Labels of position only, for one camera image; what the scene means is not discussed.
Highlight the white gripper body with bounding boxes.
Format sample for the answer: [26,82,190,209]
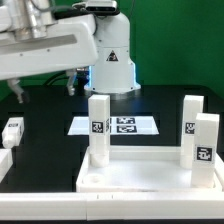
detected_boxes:
[0,4,98,80]

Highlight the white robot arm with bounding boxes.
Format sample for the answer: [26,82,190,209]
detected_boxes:
[0,0,140,103]

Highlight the white marker plate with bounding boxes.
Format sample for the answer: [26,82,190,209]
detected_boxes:
[68,116,159,135]

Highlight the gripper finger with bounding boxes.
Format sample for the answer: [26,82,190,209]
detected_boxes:
[7,78,24,103]
[66,69,77,96]

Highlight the white left corner block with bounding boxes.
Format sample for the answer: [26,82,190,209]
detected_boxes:
[0,149,13,183]

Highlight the white front rail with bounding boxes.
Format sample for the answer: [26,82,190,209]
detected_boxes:
[0,192,224,221]

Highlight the black cables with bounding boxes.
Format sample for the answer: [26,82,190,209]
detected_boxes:
[44,73,88,88]

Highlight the white desk top tray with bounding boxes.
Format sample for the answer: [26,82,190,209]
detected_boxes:
[76,145,223,193]

